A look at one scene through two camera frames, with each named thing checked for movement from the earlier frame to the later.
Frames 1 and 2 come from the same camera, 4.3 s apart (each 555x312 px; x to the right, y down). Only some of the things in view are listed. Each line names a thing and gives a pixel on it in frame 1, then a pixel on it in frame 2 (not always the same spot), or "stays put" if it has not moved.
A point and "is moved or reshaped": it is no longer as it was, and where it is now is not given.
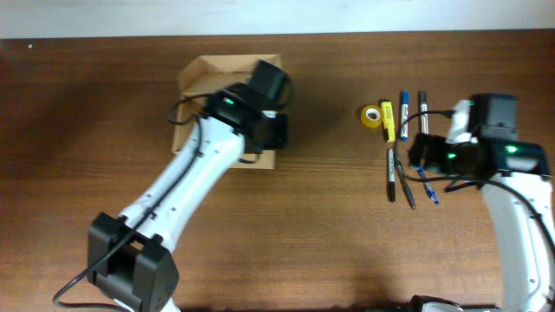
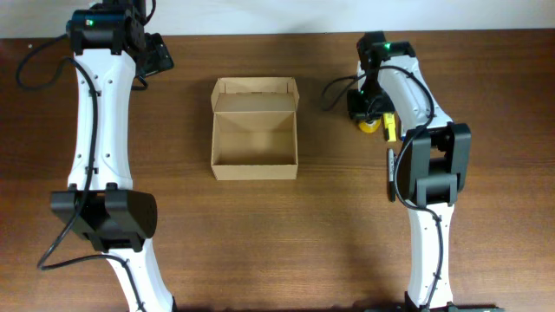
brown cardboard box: [205, 76] is moved or reshaped
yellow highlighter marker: [387, 115] stays put
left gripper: [278, 133] to [159, 58]
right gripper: [430, 158] to [356, 111]
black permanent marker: [391, 167] stays put
